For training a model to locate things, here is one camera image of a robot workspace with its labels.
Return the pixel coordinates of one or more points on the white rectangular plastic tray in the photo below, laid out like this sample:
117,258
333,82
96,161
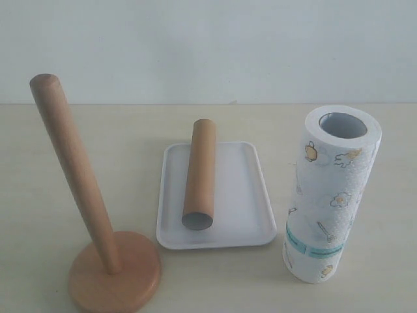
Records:
242,211

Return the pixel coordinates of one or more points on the wooden paper towel holder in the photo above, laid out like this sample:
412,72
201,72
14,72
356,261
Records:
119,271

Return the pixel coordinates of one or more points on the printed paper towel roll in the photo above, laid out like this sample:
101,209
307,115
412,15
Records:
336,153

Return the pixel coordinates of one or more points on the brown cardboard tube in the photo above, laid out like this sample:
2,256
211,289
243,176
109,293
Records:
198,208

